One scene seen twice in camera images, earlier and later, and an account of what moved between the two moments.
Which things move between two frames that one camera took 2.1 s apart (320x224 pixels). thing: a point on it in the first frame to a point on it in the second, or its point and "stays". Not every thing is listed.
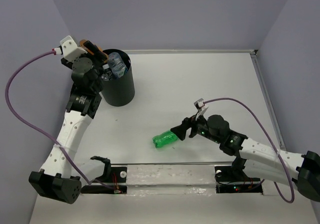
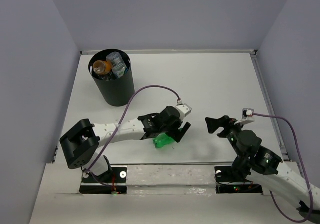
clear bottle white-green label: (118, 67) stays
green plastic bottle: (165, 138) stays
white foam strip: (171, 179) stays
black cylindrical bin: (120, 92) stays
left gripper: (99, 57) to (175, 134)
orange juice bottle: (81, 44) to (102, 67)
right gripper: (180, 130) to (225, 121)
